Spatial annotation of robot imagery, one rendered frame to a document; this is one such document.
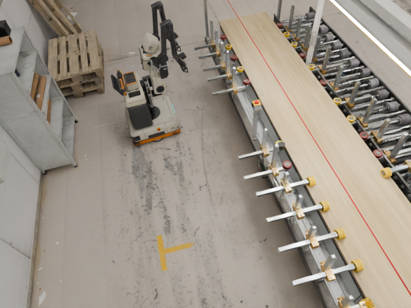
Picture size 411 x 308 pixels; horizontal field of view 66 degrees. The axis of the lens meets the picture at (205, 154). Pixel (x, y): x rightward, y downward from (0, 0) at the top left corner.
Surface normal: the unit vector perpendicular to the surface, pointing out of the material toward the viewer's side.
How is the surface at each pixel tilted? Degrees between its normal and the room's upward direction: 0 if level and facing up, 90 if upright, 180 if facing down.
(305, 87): 0
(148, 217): 0
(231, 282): 0
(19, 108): 90
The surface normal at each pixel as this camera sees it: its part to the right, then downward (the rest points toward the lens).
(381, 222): -0.07, -0.62
